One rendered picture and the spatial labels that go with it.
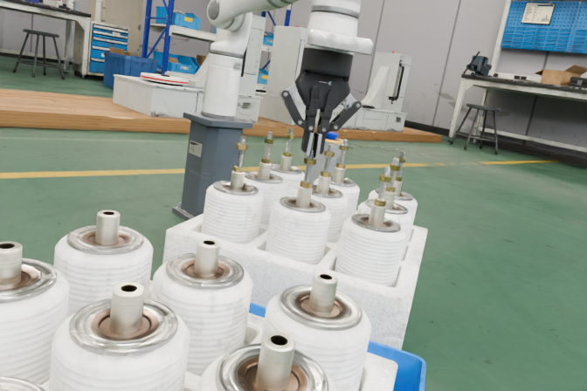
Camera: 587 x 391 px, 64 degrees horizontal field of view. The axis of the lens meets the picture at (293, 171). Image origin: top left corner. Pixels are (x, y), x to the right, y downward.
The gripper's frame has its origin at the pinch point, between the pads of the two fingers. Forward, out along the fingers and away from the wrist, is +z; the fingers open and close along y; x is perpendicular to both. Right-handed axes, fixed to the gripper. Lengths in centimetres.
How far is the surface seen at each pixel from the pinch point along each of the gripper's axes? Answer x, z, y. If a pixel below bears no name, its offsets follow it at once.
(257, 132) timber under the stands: -250, 33, -18
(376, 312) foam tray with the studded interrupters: 14.1, 20.2, -9.6
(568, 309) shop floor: -22, 35, -75
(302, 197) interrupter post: 1.0, 8.4, 0.4
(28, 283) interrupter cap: 32.5, 9.6, 28.9
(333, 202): -5.8, 10.6, -6.7
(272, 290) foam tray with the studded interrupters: 6.7, 21.6, 4.0
